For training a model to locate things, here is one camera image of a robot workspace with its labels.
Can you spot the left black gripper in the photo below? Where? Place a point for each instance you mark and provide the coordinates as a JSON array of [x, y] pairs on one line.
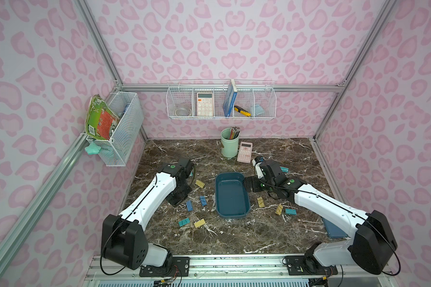
[[180, 195]]

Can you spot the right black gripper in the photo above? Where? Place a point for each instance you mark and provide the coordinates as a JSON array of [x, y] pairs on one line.
[[260, 185]]

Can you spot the yellow binder clip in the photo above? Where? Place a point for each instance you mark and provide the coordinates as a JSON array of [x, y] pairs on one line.
[[279, 209], [260, 202], [199, 223], [199, 183]]

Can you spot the teal plastic storage box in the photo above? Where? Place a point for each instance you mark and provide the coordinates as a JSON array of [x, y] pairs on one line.
[[231, 198]]

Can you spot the teal binder clip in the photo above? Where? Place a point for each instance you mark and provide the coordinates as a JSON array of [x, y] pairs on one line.
[[284, 169], [291, 212], [184, 222]]

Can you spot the blue binder clip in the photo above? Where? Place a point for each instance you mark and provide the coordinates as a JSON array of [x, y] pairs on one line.
[[203, 201], [189, 205]]

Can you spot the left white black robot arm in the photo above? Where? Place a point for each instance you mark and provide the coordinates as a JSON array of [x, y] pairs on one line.
[[123, 236]]

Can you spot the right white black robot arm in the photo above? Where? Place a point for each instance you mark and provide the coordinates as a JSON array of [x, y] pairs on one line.
[[370, 242]]

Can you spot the blue box lid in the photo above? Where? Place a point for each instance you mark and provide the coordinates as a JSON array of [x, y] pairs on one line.
[[333, 231]]

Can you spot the pink calculator on table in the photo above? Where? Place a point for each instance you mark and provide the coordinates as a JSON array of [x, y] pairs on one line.
[[244, 152]]

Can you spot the mint green pen cup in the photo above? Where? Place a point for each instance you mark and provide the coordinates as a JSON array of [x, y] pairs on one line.
[[229, 143]]

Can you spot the clear tape roll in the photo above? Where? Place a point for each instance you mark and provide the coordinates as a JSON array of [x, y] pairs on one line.
[[183, 111]]

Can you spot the white mesh side basket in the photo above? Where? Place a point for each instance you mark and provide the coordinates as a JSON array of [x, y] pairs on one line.
[[117, 150]]

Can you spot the white orange calculator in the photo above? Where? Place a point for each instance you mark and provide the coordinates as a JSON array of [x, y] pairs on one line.
[[205, 104]]

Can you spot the yellow black utility knife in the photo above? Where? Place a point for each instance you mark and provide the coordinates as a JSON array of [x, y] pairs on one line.
[[242, 111]]

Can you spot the light blue item in shelf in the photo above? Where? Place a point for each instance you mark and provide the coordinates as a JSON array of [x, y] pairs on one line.
[[257, 110]]

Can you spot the blue book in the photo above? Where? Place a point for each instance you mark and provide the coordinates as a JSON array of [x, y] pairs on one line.
[[229, 102]]

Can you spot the green red booklet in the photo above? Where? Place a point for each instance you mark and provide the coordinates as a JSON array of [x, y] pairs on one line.
[[101, 121]]

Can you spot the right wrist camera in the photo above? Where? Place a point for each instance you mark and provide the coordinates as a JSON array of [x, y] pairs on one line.
[[256, 163]]

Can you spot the white wire wall shelf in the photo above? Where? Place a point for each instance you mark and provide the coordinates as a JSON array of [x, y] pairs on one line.
[[183, 93]]

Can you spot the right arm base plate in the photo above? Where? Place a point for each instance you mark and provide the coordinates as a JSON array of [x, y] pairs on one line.
[[300, 265]]

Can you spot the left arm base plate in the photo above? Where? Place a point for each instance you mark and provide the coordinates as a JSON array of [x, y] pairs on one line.
[[177, 266]]

